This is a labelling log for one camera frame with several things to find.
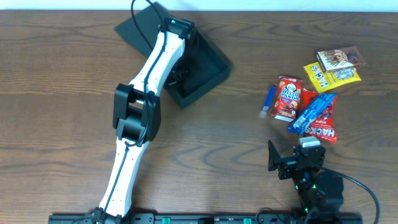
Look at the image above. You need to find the small blue stick pack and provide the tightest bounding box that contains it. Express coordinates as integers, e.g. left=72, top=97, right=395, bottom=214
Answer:
left=262, top=86, right=277, bottom=113

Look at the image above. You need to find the red Hello Panda pack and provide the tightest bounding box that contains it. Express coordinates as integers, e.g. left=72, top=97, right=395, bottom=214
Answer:
left=272, top=76, right=303, bottom=122

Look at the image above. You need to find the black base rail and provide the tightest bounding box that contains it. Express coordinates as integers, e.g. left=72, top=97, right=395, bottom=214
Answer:
left=47, top=213, right=363, bottom=224

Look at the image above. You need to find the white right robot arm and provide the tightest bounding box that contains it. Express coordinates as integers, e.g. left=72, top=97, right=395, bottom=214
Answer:
left=268, top=136, right=344, bottom=220

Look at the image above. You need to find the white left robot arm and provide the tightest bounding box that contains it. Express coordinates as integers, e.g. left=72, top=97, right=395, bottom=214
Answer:
left=91, top=17, right=195, bottom=223

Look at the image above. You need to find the red Hacks candy bag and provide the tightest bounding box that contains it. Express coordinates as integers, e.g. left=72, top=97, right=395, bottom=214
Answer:
left=304, top=96, right=338, bottom=143

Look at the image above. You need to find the black box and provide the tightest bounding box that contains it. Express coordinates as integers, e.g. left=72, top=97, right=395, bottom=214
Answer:
left=114, top=2, right=233, bottom=109

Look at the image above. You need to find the yellow Hacks candy bag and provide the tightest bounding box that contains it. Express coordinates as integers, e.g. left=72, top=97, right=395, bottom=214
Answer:
left=303, top=62, right=361, bottom=93

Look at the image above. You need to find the blue wrapped cookie pack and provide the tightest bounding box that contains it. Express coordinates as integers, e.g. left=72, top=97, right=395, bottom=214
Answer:
left=288, top=93, right=337, bottom=135

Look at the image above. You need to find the brown Pocky box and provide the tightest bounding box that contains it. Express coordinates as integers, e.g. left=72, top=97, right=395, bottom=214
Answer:
left=317, top=46, right=366, bottom=72

